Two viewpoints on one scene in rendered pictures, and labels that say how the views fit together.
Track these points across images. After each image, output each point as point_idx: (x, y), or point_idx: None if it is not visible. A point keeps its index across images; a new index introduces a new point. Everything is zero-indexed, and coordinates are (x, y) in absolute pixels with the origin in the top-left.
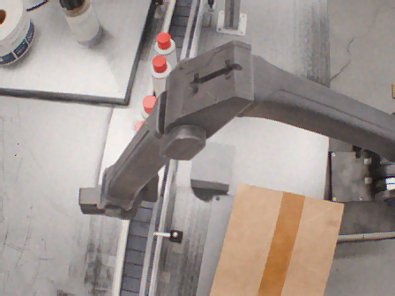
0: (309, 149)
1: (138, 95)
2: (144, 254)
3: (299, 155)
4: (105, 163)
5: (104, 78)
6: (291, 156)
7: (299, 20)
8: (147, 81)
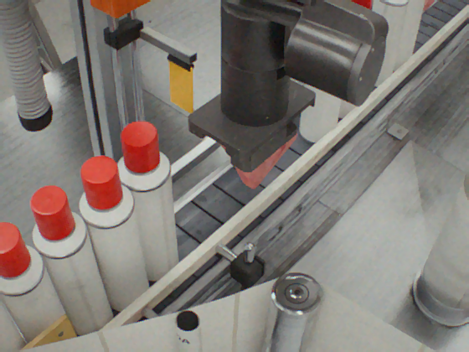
0: (182, 17)
1: (377, 165)
2: (443, 9)
3: (200, 18)
4: (460, 116)
5: (435, 184)
6: (210, 20)
7: (10, 143)
8: (352, 177)
